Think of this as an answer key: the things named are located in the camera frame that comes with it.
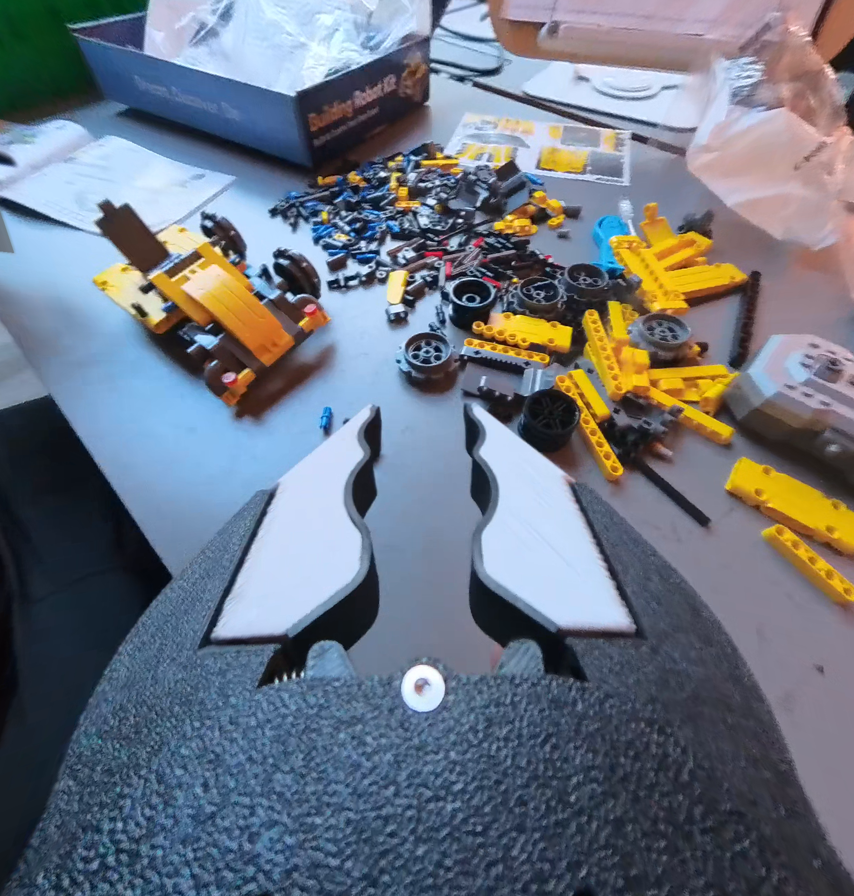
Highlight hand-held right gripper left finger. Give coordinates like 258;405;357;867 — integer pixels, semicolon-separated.
208;403;383;642

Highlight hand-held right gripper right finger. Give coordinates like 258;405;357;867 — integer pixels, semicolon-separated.
463;403;639;637

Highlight yellow toy brick car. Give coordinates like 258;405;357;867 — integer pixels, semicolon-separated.
92;199;332;408

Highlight grey desk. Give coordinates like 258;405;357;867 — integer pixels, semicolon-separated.
0;70;854;792

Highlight printed task sheet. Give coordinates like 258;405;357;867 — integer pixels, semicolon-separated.
504;0;785;22

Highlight black toy tyre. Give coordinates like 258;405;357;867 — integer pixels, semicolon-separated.
448;279;498;330
521;388;582;452

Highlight black axle rod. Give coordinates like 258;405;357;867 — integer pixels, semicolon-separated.
637;458;711;527

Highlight grey black panel brick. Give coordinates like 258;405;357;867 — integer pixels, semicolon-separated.
462;364;561;406

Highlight grey toothed wheel hub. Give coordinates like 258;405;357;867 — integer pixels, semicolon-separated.
402;331;459;382
563;262;613;302
514;276;564;316
633;313;694;358

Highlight yellow flat panel brick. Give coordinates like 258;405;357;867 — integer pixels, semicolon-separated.
724;458;854;554

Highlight person's dark trousers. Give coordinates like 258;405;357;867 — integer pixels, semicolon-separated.
0;395;172;896

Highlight long yellow holed strip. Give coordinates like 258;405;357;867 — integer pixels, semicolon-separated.
762;525;854;604

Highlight grey motor block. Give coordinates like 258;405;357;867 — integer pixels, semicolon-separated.
724;335;854;456

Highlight long black beam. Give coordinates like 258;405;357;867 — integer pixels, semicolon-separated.
728;269;762;368

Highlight pile of yellow beams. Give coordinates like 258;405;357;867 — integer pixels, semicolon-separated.
462;203;750;484

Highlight blue brick separator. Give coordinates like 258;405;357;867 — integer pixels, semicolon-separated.
591;216;631;277

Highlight pile of small brick parts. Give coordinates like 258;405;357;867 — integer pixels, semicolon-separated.
269;140;585;291

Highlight sticker sheet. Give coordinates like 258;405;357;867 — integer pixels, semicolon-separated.
444;112;632;186

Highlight instruction booklet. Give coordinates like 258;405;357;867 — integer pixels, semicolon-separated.
0;119;237;235

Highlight blue cardboard kit box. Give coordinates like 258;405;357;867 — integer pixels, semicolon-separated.
70;0;431;169

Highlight crumpled plastic bag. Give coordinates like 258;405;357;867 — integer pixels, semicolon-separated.
686;24;854;249

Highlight clear stand base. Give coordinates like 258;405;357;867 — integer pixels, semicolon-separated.
521;63;701;113

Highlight clear plastic packing bags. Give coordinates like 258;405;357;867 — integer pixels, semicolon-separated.
143;0;431;95

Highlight wooden display board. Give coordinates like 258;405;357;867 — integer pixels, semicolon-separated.
486;0;854;71

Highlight green storage bin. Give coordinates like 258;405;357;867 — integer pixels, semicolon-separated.
0;0;151;120

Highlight black cable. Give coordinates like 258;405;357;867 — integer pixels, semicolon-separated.
430;56;505;78

